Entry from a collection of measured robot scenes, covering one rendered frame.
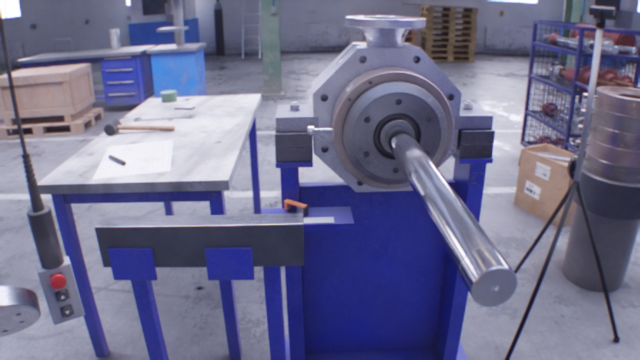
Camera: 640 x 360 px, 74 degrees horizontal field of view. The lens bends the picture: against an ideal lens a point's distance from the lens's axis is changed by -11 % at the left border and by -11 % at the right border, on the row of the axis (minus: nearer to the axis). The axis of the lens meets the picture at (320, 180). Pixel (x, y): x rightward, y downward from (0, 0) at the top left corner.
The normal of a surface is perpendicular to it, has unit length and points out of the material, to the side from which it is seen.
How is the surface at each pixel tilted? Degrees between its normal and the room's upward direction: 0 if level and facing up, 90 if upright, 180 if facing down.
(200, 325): 0
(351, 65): 90
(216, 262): 90
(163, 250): 90
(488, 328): 0
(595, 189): 90
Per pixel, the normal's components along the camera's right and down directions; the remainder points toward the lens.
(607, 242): -0.39, 0.35
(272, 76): 0.01, 0.37
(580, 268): -0.84, 0.22
